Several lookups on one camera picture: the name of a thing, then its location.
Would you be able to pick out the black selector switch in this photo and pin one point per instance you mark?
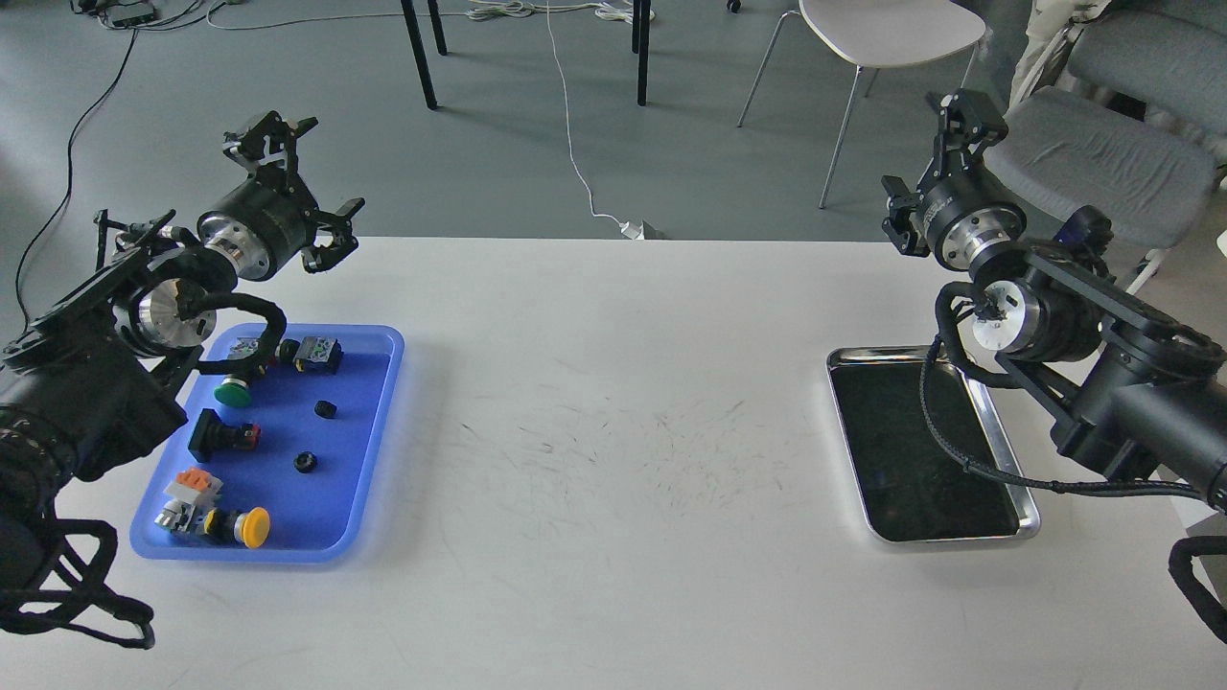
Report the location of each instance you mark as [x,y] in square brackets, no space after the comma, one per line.
[211,434]

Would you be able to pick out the blue plastic tray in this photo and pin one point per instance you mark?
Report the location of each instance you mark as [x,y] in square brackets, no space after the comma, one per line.
[314,517]

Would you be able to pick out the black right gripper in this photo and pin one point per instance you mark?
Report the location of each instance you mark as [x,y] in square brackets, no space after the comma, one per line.
[963,215]

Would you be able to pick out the black switch contact block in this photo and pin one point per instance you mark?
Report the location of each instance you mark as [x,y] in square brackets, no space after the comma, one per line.
[318,354]

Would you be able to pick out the silver metal tray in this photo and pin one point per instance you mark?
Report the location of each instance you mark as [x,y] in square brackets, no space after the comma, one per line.
[912,494]

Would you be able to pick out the white power adapter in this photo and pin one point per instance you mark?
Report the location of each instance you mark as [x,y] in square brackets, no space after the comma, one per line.
[641,231]

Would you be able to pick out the grey upholstered chair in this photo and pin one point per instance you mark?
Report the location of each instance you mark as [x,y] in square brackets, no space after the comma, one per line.
[1063,152]

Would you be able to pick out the yellow mushroom push button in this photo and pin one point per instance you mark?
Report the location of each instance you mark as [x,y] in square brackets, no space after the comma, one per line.
[212,525]

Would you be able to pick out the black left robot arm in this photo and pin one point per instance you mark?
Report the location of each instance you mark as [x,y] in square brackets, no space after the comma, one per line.
[93,383]

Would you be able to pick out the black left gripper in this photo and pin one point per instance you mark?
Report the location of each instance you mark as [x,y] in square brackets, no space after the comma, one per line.
[263,222]

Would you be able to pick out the green push button switch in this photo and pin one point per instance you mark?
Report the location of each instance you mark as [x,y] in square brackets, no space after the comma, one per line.
[233,392]

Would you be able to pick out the orange white contact block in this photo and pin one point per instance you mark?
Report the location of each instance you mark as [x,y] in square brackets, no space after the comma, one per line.
[195,487]

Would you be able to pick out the white chair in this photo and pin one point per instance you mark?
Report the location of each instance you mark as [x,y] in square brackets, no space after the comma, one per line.
[880,35]

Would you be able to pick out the small black gear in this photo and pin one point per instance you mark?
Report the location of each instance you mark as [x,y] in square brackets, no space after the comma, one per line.
[305,462]
[324,409]

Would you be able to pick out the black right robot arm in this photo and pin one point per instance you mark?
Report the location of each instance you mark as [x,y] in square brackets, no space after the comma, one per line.
[1132,391]

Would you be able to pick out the red push button switch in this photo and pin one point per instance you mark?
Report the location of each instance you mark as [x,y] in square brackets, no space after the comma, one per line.
[287,351]

